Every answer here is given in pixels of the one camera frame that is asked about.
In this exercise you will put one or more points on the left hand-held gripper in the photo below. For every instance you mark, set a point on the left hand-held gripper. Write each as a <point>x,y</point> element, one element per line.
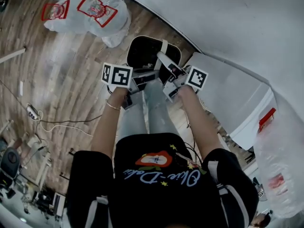
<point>117,76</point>

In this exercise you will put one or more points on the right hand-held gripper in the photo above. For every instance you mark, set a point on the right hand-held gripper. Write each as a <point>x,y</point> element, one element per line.
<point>196,78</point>

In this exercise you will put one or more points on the black container with white rim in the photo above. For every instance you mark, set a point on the black container with white rim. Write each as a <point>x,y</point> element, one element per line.
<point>142,51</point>

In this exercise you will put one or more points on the person's right forearm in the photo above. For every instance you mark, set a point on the person's right forearm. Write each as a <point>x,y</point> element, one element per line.
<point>202,122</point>

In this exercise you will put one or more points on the person's left forearm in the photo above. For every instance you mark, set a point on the person's left forearm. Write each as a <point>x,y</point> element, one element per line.
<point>108,125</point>

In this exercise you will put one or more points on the wooden floor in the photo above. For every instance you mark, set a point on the wooden floor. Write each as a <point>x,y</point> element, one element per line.
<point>59,68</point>

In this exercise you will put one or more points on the person's right leg in jeans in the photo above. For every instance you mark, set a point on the person's right leg in jeans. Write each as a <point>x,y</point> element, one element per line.
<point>159,110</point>

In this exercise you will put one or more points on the person's leg in jeans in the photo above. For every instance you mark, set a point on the person's leg in jeans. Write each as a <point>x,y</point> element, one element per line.
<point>159,110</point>
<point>133,120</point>

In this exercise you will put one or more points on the person's left leg in jeans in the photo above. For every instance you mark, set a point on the person's left leg in jeans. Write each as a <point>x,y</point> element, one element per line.
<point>133,120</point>

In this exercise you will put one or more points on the white power strip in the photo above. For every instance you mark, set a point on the white power strip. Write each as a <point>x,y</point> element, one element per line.
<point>32,112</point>

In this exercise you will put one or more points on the person's black printed t-shirt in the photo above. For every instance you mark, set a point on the person's black printed t-shirt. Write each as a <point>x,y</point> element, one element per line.
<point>154,198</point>

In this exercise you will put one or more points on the white flat strip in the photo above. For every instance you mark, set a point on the white flat strip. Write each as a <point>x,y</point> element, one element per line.
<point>12,55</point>

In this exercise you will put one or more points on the white metal rack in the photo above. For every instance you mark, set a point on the white metal rack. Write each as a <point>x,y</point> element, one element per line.
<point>40,160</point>

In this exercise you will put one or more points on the large clear plastic bag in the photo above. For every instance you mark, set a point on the large clear plastic bag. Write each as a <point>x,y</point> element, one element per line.
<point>280,165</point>

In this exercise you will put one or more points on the black office chair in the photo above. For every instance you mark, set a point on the black office chair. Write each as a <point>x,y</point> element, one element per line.
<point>9,163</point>

